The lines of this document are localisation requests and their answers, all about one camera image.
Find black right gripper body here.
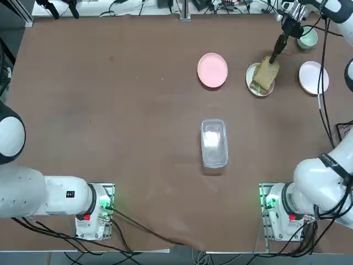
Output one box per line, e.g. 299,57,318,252
282,15,304,39

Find mint green bowl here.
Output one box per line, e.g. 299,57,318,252
297,26,319,50

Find brown crust bread slice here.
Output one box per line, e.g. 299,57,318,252
253,56,281,89
250,79,273,94

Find white round plate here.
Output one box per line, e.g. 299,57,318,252
245,62,276,98

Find pale pinkish round plate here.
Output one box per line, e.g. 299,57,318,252
298,61,330,96

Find salmon pink round plate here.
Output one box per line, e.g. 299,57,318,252
197,52,229,89

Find black power adapter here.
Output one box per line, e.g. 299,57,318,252
192,0,213,12

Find clear plastic food container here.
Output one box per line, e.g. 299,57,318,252
200,119,229,169

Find black stand leg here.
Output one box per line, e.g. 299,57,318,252
63,0,81,19
35,0,60,20

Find black metal stand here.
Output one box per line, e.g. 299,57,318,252
0,37,17,98

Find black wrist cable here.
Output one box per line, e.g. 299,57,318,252
302,15,345,149

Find black wire cup rack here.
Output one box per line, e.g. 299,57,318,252
335,120,353,142

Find black table cable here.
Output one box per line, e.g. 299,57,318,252
111,207,199,249

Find aluminium frame post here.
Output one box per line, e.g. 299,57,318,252
8,0,34,28

